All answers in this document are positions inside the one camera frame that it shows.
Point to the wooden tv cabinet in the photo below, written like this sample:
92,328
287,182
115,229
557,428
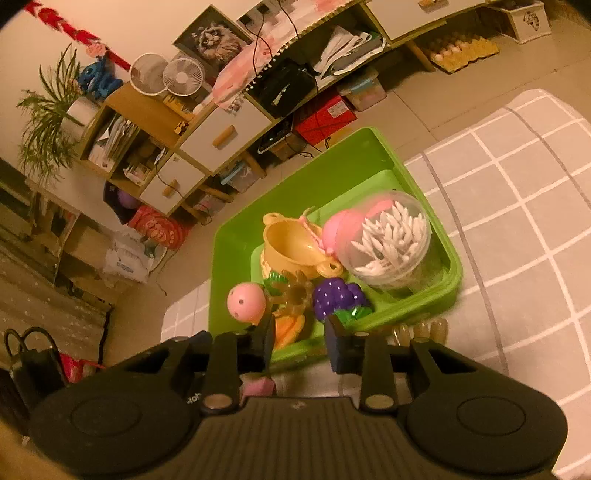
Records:
161,149

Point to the green toy vegetable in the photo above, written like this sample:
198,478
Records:
271,282

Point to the pink pig toy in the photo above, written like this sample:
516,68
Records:
356,228

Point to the yellow toy pot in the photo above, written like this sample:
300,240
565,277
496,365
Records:
295,245

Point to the pink dotted toy ball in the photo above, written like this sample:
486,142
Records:
246,303

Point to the grey checked table cloth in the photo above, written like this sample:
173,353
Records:
513,193

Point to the pink table runner cloth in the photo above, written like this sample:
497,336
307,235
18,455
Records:
293,20

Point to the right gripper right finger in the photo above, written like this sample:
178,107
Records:
368,356

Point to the blue stitch plush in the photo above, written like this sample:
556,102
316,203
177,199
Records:
97,80

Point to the orange toy slice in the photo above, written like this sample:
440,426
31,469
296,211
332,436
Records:
288,328

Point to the clear cotton swab jar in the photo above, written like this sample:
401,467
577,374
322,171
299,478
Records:
404,246

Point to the egg tray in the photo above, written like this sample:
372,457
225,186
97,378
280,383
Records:
456,51

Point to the orange red gift bag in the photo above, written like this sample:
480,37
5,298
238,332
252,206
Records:
165,231

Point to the green plastic storage box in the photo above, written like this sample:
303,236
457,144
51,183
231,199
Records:
350,170

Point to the white plastic bag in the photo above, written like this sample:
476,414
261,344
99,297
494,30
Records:
129,258

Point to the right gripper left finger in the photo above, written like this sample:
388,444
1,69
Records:
233,355

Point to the purple toy grapes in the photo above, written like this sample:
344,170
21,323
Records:
344,300

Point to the white carved wooden box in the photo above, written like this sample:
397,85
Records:
522,21

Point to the potted green plant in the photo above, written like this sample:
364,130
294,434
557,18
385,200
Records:
45,150

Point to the folded papers in shelf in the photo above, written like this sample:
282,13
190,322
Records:
344,52

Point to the small white desk fan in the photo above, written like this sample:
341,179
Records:
183,76

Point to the framed cat picture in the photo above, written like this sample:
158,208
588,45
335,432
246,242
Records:
212,39

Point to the brown toy crown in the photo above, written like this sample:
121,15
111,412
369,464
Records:
296,296

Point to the pink eraser block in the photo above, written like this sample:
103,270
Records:
262,387

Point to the large white desk fan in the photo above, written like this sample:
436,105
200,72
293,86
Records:
146,74

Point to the black bag in shelf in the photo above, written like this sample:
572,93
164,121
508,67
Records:
279,89

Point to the clear plastic storage bin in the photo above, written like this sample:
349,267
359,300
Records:
364,91

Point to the red cardboard box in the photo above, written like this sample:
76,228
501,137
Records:
324,115

